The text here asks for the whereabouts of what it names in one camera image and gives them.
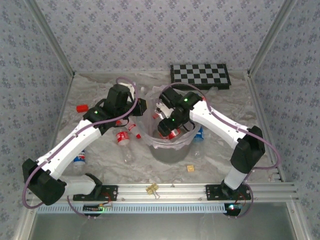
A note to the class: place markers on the grey metal bin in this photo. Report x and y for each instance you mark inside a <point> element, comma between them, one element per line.
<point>170,156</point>

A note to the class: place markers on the small white bottle red label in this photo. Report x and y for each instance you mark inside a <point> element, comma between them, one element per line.
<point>122,138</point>

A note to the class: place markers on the grey metal panel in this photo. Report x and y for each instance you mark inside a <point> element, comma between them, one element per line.
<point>162,227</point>

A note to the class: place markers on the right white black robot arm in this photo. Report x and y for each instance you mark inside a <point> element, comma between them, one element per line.
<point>220,125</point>

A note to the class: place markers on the small yellow square tile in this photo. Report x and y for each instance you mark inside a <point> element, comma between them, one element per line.
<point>190,168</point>

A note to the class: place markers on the grey bin with plastic liner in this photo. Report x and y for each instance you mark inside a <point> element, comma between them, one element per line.
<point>160,144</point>

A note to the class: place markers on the aluminium frame post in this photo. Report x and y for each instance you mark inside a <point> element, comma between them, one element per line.
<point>270,37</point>
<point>51,37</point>

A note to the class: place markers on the clear bottle white cap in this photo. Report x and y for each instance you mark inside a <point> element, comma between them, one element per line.
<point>142,88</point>

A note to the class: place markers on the small circuit board green LED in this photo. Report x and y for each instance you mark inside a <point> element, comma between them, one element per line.
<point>93,208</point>
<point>232,208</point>

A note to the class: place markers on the blue label plastic bottle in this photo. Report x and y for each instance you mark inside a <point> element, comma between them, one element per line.
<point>80,158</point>
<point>199,135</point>

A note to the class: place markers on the red cap piece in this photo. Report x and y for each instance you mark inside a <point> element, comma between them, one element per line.
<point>82,108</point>

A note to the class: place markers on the black white chessboard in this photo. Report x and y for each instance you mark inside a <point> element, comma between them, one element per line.
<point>200,75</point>

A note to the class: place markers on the tan binder clip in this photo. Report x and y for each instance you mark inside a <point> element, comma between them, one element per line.
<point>151,189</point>

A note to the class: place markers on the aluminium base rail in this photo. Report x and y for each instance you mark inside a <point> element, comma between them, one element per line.
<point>175,192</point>

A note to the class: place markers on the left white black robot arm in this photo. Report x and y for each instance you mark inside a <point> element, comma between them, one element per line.
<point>70,147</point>

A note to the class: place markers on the clear crushed plastic bottle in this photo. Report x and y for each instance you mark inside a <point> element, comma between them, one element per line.
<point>130,157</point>
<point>213,92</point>

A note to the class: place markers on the clear bottle red cap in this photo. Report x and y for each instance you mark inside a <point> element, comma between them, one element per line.
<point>131,128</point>

